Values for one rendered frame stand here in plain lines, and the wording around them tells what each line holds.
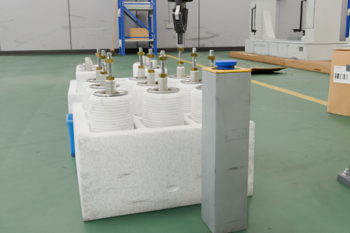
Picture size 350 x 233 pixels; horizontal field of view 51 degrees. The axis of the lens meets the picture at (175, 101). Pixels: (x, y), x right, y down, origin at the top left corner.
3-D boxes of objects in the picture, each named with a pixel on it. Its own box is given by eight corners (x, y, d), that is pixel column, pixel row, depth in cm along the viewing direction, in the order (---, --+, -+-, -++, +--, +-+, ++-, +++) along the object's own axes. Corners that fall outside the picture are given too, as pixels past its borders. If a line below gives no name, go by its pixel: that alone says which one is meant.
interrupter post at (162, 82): (168, 92, 83) (168, 78, 82) (158, 93, 83) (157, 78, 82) (168, 91, 85) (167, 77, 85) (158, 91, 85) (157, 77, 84)
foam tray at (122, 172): (196, 147, 124) (196, 94, 120) (253, 196, 87) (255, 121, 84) (75, 160, 112) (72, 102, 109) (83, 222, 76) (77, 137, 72)
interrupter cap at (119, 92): (132, 96, 78) (131, 93, 78) (95, 99, 76) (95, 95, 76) (124, 91, 85) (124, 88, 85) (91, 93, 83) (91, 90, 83)
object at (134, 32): (147, 39, 672) (146, 28, 669) (148, 39, 648) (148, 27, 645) (129, 39, 666) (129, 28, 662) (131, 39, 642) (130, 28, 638)
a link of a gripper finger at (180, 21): (172, 11, 101) (175, 27, 106) (171, 15, 100) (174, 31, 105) (182, 11, 100) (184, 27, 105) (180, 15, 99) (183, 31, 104)
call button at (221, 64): (230, 69, 71) (230, 59, 71) (240, 72, 68) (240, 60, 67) (211, 70, 70) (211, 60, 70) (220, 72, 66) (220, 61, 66)
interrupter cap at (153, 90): (180, 94, 80) (180, 91, 80) (146, 95, 80) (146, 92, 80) (178, 89, 88) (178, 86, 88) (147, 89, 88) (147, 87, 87)
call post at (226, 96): (232, 213, 79) (235, 67, 73) (247, 229, 72) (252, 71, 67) (200, 218, 77) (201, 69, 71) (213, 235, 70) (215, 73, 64)
